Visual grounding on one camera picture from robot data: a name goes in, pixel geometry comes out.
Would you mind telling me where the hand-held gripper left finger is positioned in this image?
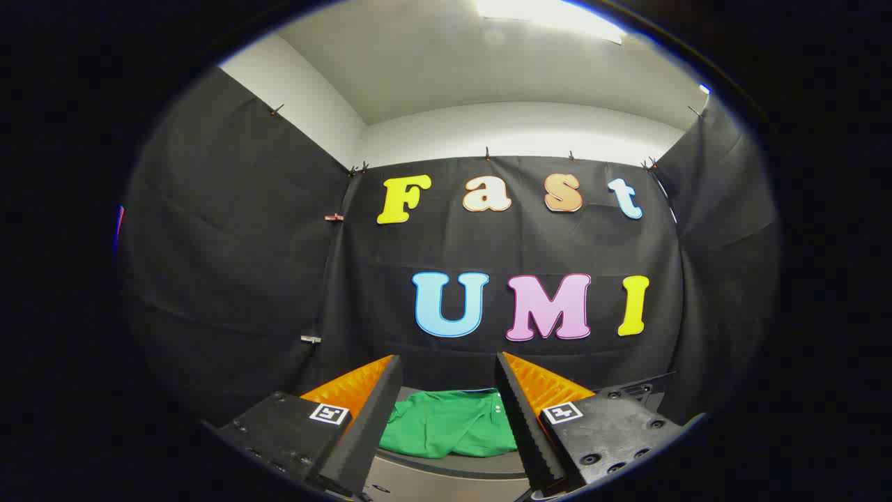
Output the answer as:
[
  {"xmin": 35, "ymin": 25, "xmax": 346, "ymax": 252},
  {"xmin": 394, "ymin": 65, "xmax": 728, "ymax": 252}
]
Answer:
[{"xmin": 213, "ymin": 354, "xmax": 403, "ymax": 499}]

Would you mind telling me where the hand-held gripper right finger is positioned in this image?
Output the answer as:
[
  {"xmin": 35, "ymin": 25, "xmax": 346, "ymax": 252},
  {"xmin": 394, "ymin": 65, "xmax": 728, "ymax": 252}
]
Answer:
[{"xmin": 495, "ymin": 352, "xmax": 688, "ymax": 496}]

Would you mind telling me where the green polo shirt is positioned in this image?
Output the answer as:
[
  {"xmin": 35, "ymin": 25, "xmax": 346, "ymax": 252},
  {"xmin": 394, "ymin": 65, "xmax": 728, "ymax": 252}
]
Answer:
[{"xmin": 378, "ymin": 388, "xmax": 518, "ymax": 459}]

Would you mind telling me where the grey box stand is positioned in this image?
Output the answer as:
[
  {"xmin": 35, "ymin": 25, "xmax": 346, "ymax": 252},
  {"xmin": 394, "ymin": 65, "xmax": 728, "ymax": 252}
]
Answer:
[{"xmin": 361, "ymin": 386, "xmax": 532, "ymax": 502}]

